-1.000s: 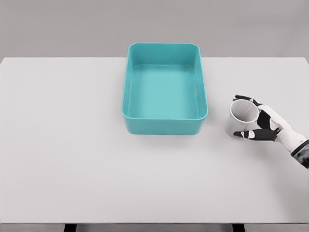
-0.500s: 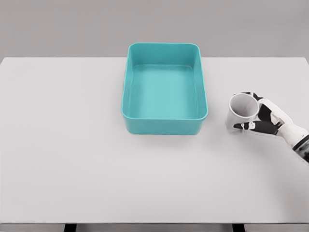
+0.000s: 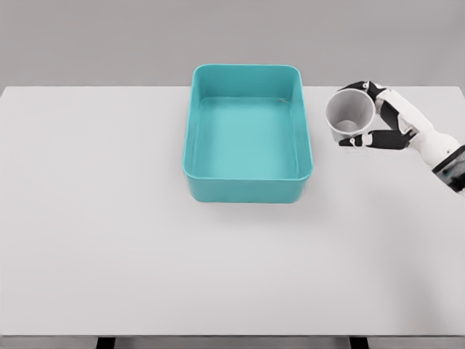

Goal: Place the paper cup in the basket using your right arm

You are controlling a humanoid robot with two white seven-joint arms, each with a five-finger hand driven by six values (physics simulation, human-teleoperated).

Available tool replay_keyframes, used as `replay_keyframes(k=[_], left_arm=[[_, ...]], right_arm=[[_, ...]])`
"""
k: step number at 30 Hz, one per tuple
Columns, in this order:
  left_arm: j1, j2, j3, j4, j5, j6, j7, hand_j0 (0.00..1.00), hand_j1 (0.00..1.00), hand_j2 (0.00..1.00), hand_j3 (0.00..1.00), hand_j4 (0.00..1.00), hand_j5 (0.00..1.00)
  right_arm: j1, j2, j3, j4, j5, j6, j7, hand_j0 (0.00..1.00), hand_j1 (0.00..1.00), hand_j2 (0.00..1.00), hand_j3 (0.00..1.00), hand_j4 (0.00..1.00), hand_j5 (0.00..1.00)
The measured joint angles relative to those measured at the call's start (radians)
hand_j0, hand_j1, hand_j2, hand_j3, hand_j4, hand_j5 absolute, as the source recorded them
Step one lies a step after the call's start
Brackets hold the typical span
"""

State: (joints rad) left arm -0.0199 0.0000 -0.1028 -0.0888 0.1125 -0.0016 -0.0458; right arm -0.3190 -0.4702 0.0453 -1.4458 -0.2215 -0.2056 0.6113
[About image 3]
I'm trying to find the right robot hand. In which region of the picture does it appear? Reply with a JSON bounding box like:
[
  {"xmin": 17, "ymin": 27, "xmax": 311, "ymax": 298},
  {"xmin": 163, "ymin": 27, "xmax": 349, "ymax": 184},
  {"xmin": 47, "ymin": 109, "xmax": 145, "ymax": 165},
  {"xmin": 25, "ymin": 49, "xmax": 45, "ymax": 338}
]
[{"xmin": 336, "ymin": 80, "xmax": 440, "ymax": 151}]

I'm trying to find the white paper cup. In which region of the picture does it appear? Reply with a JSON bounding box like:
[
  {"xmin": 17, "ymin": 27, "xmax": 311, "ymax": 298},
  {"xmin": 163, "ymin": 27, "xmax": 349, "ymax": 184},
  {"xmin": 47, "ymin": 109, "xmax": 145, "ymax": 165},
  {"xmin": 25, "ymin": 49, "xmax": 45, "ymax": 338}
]
[{"xmin": 325, "ymin": 89, "xmax": 376, "ymax": 143}]

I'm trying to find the teal plastic basket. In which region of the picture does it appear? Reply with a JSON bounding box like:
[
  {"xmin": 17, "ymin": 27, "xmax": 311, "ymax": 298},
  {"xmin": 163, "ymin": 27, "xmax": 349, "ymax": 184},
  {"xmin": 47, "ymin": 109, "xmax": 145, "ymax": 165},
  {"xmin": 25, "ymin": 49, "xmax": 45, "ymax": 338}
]
[{"xmin": 182, "ymin": 63, "xmax": 315, "ymax": 204}]

